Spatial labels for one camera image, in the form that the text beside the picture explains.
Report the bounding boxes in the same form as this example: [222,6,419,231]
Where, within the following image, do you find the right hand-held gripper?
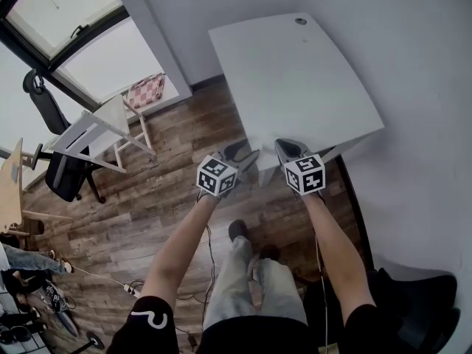
[274,138,327,197]

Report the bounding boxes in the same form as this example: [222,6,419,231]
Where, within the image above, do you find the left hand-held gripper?
[195,138,261,199]

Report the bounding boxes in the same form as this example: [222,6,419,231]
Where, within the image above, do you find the person's left forearm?
[139,193,221,311]

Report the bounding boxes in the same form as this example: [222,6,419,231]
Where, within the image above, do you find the person's right forearm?
[302,192,377,326]

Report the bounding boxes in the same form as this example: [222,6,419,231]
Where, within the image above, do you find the white table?
[208,12,386,187]

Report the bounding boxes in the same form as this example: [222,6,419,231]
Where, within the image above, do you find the person's left dark shoe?
[228,219,250,243]

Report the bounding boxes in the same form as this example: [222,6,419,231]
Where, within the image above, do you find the person's dark shoe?
[260,244,281,261]
[228,219,250,243]

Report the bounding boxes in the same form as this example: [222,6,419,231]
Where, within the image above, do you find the person's right dark shoe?
[260,244,281,261]

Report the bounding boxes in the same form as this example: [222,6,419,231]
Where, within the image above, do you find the pink checkered bag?
[127,72,166,109]

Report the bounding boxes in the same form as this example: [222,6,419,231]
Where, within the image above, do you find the person's grey trousers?
[202,236,309,331]

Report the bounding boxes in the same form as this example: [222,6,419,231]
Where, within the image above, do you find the white wooden chair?
[41,93,158,175]

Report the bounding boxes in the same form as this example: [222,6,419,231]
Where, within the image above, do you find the black framed window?
[0,0,181,150]

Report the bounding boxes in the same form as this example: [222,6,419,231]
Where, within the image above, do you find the black mesh office chair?
[21,68,108,204]

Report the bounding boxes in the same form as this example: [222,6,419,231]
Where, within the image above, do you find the person's black t-shirt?
[106,295,417,354]

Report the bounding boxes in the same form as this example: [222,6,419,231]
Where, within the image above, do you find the black padded office chair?
[302,267,462,354]

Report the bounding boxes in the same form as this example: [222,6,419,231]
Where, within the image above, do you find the black round-base stand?
[72,330,105,354]

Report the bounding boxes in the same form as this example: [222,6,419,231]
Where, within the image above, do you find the light wooden desk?
[0,137,74,235]

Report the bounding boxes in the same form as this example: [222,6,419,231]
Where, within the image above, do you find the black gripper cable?
[204,225,218,309]

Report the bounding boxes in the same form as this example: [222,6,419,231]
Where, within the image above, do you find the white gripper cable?
[313,226,331,354]

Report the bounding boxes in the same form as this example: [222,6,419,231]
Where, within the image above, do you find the white power strip cable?
[69,265,128,289]

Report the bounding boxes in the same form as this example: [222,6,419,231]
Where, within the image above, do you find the black camera equipment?
[0,322,34,346]

